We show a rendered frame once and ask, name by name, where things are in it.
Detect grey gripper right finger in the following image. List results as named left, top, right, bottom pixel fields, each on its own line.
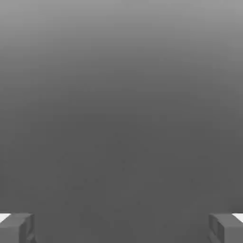
left=207, top=212, right=243, bottom=243

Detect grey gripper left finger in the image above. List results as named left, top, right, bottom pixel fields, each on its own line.
left=0, top=212, right=36, bottom=243

